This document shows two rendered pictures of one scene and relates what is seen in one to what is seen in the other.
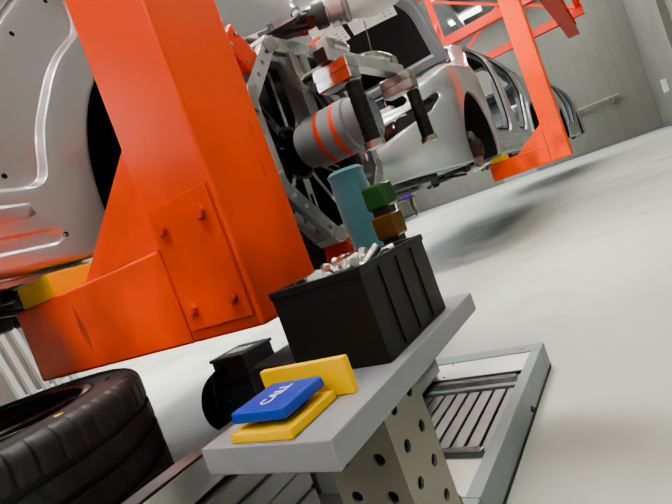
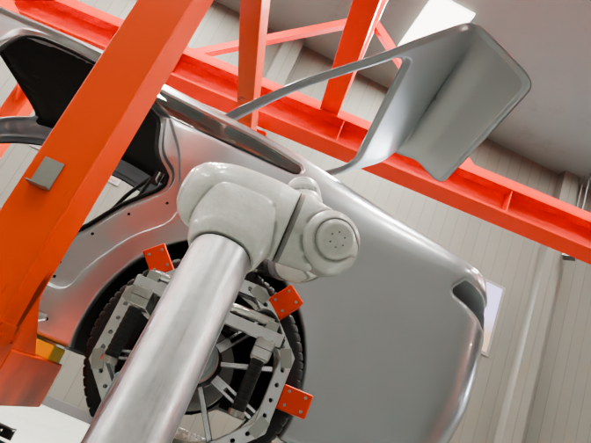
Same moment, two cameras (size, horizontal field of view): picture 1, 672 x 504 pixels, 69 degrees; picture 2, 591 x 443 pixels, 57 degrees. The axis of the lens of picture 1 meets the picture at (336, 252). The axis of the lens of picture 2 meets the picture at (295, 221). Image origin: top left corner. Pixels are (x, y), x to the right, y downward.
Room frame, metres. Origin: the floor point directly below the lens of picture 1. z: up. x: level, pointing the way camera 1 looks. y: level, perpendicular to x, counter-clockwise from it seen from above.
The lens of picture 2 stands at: (0.55, -1.53, 0.75)
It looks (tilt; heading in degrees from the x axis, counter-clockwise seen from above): 20 degrees up; 58
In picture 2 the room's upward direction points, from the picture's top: 23 degrees clockwise
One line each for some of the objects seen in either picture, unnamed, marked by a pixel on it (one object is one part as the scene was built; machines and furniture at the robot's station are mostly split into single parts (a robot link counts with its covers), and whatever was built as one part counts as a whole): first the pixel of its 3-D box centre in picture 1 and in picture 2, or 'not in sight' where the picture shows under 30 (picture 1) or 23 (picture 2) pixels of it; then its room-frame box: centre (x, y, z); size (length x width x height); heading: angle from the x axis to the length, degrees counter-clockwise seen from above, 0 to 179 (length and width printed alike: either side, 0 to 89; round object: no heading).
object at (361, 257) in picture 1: (362, 297); not in sight; (0.67, -0.01, 0.51); 0.20 x 0.14 x 0.13; 147
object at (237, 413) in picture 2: (420, 114); (247, 386); (1.35, -0.34, 0.83); 0.04 x 0.04 x 0.16
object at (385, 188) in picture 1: (379, 196); not in sight; (0.80, -0.10, 0.64); 0.04 x 0.04 x 0.04; 57
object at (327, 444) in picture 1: (367, 364); not in sight; (0.63, 0.01, 0.44); 0.43 x 0.17 x 0.03; 147
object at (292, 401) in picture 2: not in sight; (293, 402); (1.60, -0.22, 0.85); 0.09 x 0.08 x 0.07; 147
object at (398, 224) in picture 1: (389, 225); not in sight; (0.80, -0.10, 0.59); 0.04 x 0.04 x 0.04; 57
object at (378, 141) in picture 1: (363, 113); (122, 332); (1.06, -0.16, 0.83); 0.04 x 0.04 x 0.16
